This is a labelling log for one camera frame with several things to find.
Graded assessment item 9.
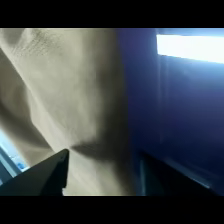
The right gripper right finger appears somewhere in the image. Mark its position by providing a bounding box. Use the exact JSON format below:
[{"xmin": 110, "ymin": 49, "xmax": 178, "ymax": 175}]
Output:
[{"xmin": 137, "ymin": 150, "xmax": 221, "ymax": 197}]

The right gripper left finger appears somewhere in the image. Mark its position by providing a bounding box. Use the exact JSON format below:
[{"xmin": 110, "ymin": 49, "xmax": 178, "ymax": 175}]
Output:
[{"xmin": 0, "ymin": 148, "xmax": 70, "ymax": 197}]

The beige garment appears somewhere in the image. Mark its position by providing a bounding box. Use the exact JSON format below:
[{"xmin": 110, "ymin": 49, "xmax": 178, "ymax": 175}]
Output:
[{"xmin": 0, "ymin": 28, "xmax": 141, "ymax": 197}]

